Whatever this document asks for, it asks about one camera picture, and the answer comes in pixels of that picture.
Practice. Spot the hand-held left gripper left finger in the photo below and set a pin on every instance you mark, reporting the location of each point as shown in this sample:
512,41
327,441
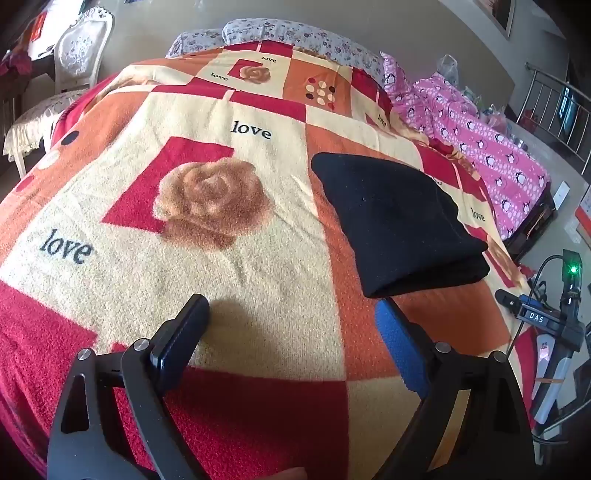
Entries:
182,337

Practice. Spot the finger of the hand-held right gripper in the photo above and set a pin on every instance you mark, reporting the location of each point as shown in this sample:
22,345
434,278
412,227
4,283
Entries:
535,316

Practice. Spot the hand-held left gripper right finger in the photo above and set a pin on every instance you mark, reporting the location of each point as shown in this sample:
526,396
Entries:
401,350

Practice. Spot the black pants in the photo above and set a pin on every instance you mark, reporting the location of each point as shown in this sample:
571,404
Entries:
397,221

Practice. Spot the person's left hand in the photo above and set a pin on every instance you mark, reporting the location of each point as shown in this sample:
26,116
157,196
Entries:
286,474

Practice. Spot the printed rose blanket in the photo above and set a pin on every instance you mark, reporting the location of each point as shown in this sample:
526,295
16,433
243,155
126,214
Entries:
258,277

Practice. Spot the white and red sign board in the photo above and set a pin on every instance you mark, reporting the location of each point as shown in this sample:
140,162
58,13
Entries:
585,207

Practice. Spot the small white box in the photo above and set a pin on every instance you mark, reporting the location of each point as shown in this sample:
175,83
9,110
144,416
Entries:
561,194

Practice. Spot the pink penguin blanket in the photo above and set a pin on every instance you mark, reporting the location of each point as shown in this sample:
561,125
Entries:
485,147

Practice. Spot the blue lit screen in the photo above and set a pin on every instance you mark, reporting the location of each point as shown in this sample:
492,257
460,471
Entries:
567,108

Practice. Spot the metal railing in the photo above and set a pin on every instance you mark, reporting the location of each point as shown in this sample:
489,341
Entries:
552,75

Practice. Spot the clear plastic bag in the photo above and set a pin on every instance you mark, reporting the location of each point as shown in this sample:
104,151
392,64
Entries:
447,69

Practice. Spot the chair with cream lace cushion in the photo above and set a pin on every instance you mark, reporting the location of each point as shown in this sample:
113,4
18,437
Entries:
37,115

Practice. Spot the white chair with lace cover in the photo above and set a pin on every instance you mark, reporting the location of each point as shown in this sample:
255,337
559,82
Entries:
81,46

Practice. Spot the dark wooden table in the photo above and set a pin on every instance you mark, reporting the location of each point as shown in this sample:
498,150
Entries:
27,69

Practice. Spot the floral bedding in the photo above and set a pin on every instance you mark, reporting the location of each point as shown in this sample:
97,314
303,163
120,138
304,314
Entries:
295,37

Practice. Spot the black bed frame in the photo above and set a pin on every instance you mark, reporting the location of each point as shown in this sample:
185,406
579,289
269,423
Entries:
531,230

